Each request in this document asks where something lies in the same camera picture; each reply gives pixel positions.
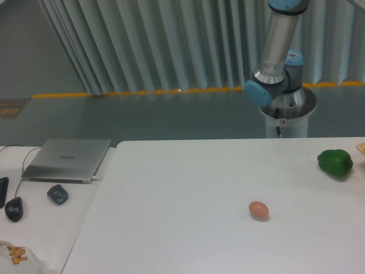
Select green bell pepper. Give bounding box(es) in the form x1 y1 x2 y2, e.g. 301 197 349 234
317 149 353 178

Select black computer mouse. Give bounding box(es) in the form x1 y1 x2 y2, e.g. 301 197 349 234
5 197 24 223

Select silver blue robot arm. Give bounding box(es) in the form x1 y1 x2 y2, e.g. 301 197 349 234
244 1 309 107

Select white folding curtain screen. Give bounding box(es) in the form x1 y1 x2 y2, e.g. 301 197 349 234
39 1 364 95

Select silver closed laptop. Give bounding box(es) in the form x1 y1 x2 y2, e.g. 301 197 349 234
22 139 111 184

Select black flat device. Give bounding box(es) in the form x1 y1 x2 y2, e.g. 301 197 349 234
0 177 9 208

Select brown egg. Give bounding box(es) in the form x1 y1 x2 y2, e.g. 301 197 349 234
249 201 269 221

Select black mouse cable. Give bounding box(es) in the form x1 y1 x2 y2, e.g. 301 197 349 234
0 144 42 198

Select beige tray at edge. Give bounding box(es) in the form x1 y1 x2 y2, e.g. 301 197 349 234
356 143 365 155

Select white cap orange letters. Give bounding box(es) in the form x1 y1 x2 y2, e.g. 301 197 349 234
1 241 43 273

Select black pedestal cable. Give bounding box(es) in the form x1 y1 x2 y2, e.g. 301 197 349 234
274 107 283 139

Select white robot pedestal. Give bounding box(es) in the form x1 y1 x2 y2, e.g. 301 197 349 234
259 87 317 138

